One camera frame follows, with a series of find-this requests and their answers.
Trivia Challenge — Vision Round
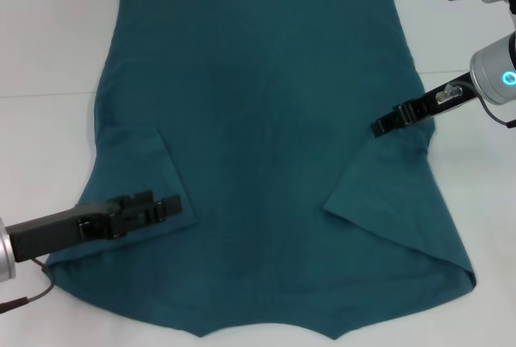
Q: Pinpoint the teal blue t-shirt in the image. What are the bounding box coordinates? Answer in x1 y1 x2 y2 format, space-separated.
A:
46 0 476 341

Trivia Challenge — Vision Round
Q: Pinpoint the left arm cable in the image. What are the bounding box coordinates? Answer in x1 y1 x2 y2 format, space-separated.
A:
0 258 56 310

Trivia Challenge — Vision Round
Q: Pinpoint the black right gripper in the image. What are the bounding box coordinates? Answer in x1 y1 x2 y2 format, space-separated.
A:
371 72 479 138

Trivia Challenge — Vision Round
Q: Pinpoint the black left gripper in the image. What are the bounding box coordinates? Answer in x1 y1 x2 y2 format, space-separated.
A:
8 190 182 261

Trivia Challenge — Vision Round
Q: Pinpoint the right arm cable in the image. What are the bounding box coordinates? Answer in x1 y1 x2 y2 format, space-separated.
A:
477 94 516 130

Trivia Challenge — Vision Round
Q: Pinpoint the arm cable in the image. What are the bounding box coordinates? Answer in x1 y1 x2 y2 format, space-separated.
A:
477 94 516 130
0 258 56 310

